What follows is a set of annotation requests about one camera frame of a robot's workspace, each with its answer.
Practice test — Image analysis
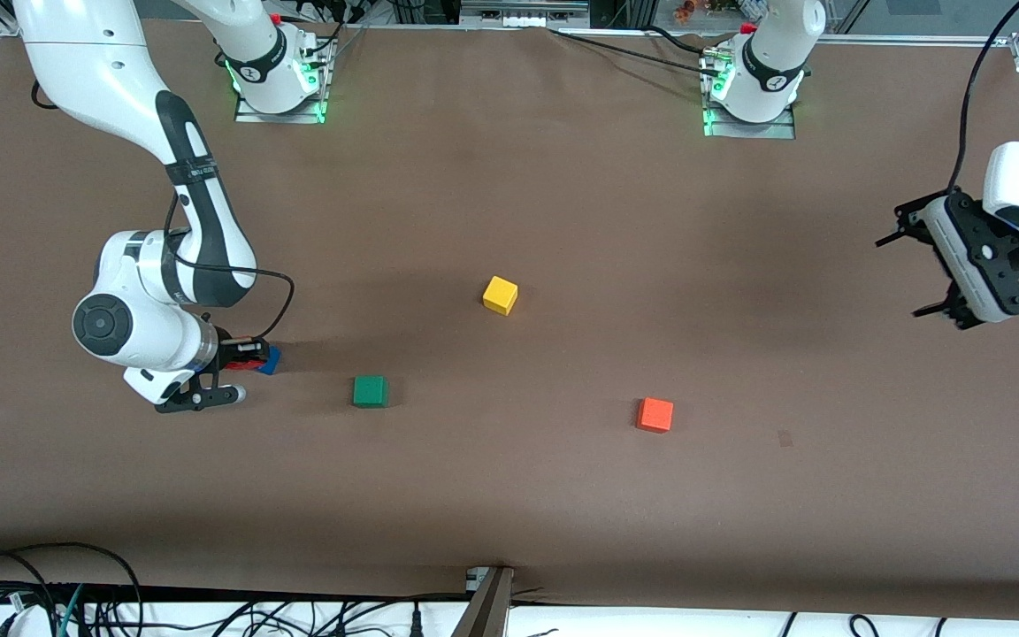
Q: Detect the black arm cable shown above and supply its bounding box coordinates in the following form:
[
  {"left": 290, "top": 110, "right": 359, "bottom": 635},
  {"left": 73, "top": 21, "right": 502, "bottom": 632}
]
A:
[
  {"left": 950, "top": 0, "right": 1019, "bottom": 194},
  {"left": 32, "top": 80, "right": 296, "bottom": 348}
]

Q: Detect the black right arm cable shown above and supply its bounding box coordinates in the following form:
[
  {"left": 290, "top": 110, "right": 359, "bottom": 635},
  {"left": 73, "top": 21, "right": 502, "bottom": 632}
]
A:
[{"left": 32, "top": 80, "right": 296, "bottom": 348}]

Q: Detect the white power strip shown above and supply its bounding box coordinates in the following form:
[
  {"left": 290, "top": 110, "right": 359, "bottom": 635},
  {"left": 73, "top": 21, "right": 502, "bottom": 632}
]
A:
[{"left": 460, "top": 0, "right": 591, "bottom": 28}]

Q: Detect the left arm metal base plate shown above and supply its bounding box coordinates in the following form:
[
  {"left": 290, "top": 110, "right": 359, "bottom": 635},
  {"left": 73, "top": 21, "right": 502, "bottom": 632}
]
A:
[{"left": 701, "top": 46, "right": 798, "bottom": 141}]

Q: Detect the black looping cable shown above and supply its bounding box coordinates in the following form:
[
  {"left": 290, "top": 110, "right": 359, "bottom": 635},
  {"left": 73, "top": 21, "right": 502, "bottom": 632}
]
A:
[{"left": 0, "top": 542, "right": 144, "bottom": 637}]

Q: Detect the short black base cable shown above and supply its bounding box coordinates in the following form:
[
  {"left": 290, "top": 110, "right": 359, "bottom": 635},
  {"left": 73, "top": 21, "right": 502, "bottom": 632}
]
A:
[{"left": 642, "top": 25, "right": 714, "bottom": 58}]

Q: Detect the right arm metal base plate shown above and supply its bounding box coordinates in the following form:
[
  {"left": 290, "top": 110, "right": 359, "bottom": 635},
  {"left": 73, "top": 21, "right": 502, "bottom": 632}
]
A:
[{"left": 234, "top": 35, "right": 333, "bottom": 125}]

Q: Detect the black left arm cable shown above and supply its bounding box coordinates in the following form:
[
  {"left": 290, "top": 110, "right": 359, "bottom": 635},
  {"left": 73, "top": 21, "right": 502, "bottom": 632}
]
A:
[{"left": 950, "top": 0, "right": 1019, "bottom": 194}]

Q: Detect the long black base cable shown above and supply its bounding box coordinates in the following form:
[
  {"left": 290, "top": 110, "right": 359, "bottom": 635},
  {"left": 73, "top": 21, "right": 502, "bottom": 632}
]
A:
[{"left": 548, "top": 28, "right": 723, "bottom": 77}]

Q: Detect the green cable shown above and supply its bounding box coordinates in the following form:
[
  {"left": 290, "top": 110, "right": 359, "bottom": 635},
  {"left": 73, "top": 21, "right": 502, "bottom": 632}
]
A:
[{"left": 53, "top": 584, "right": 86, "bottom": 637}]

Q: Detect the yellow cube block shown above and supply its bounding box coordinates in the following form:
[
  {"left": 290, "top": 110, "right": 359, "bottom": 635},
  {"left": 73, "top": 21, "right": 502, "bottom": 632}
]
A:
[{"left": 482, "top": 275, "right": 519, "bottom": 317}]

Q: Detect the orange cube block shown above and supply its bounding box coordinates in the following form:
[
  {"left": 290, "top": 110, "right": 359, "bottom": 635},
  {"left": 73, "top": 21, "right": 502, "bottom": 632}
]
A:
[{"left": 636, "top": 397, "right": 675, "bottom": 434}]

